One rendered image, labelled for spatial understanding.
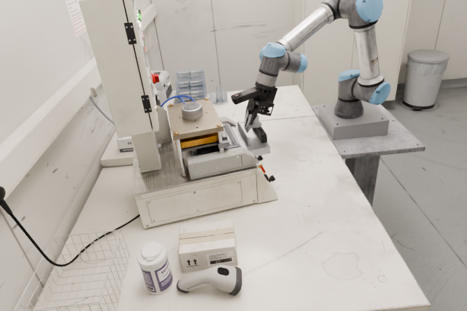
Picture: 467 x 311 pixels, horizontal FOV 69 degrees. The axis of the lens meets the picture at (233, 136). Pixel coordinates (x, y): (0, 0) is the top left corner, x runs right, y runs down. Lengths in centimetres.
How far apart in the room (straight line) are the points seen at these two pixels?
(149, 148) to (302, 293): 71
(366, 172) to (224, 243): 117
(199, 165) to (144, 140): 22
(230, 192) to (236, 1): 262
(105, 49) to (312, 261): 90
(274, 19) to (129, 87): 279
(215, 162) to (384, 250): 64
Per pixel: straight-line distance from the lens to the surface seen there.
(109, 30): 103
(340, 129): 178
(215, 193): 129
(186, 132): 118
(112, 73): 106
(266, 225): 130
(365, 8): 150
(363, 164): 204
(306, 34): 151
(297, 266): 118
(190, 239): 116
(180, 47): 375
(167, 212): 132
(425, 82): 393
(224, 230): 117
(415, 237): 245
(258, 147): 131
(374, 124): 184
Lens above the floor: 166
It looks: 30 degrees down
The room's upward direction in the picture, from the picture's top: 5 degrees counter-clockwise
